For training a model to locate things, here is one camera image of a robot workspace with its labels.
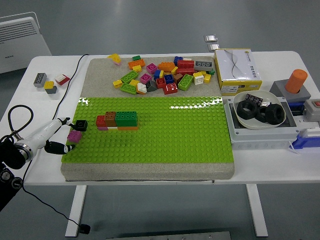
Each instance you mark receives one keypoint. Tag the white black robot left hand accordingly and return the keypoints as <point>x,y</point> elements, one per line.
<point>42,132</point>

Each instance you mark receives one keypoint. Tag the magenta square toy brick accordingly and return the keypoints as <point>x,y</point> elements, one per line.
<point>151,68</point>
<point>145,78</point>
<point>74,136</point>

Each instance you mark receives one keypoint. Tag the black square toy brick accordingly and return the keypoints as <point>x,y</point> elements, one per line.
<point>81,125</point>

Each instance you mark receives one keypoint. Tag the grey plain toy brick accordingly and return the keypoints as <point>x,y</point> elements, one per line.
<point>51,90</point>

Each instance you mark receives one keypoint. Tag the grey ringed toy brick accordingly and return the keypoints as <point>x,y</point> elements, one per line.
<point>203,65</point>
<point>40,79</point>

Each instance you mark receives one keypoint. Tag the red flat toy brick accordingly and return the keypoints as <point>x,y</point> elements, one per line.
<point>65,80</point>

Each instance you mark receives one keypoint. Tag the red square toy brick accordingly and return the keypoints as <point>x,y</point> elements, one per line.
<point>160,83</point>
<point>100,121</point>

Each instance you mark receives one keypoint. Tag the pink flat toy brick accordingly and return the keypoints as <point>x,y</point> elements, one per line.
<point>102,128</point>

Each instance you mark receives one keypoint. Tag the brown toy brick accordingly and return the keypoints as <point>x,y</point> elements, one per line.
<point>110,118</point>
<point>177,78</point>

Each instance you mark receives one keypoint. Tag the white flat toy brick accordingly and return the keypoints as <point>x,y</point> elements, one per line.
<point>113,128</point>

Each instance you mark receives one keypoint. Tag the dark green large toy brick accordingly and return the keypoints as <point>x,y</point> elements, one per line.
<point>126,118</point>

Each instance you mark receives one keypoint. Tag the orange flat toy brick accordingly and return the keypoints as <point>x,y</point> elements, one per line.
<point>128,128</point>

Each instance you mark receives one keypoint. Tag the lime green toy brick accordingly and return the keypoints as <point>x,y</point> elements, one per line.
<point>128,88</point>
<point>130,76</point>
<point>185,82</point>

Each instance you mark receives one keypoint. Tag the white orange toy brick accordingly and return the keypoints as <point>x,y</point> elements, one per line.
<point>141,88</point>

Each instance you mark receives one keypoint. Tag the grey slanted toy brick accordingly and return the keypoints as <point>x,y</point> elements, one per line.
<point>151,86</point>

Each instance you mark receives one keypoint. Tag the dark green small toy brick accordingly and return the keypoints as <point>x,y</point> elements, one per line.
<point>211,72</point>
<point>136,58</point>

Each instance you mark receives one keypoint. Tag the blue toy brick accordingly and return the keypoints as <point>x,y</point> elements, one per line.
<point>156,74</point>
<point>169,79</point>
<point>177,60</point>

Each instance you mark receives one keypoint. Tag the green studded baseplate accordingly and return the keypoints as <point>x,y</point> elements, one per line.
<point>175,135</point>

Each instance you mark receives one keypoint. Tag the red printed toy brick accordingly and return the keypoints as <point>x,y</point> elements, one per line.
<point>170,88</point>

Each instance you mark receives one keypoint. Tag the orange large toy brick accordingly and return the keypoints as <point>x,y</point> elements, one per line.
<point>166,66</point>

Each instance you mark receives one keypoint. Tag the red large toy brick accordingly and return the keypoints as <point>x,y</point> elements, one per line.
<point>185,71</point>
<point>185,64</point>

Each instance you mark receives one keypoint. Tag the white yellow toy brick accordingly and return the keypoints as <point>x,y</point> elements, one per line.
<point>198,78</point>

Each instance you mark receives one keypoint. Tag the grey foam mat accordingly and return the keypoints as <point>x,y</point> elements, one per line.
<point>100,75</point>

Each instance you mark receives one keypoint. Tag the white table leg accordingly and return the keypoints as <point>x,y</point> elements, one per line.
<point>256,210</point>
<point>76,210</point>

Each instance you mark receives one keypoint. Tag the white panel heater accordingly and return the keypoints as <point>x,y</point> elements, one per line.
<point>20,50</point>

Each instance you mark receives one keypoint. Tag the grey metal plate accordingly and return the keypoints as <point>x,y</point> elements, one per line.
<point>170,235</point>

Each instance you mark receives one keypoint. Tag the black large hex nut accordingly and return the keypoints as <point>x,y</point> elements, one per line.
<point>280,116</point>
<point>243,111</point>

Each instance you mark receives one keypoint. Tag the yellow white cardboard box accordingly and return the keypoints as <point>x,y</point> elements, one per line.
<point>237,70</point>

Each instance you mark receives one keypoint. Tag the purple circuit board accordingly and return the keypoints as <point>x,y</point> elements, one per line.
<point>253,98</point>

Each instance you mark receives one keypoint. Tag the black small hex nut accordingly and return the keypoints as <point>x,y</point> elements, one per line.
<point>261,117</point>

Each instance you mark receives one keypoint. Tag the grey plastic junction box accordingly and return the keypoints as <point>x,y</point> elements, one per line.
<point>262,140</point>

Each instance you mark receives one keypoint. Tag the white bowl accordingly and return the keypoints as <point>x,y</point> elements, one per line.
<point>266,96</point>

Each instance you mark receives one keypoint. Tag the grey block with hole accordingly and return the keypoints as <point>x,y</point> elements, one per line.
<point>278,87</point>

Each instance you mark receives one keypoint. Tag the white zip tie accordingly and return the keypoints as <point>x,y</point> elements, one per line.
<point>293,148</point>

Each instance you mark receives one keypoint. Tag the orange cylinder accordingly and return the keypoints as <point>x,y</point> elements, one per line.
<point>296,81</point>

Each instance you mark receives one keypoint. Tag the blue plastic block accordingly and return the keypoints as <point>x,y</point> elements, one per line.
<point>307,141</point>

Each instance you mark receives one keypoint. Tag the white plastic block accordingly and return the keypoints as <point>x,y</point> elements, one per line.
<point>310,129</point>

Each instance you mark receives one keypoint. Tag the grey box with red button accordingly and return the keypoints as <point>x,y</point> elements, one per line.
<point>312,110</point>

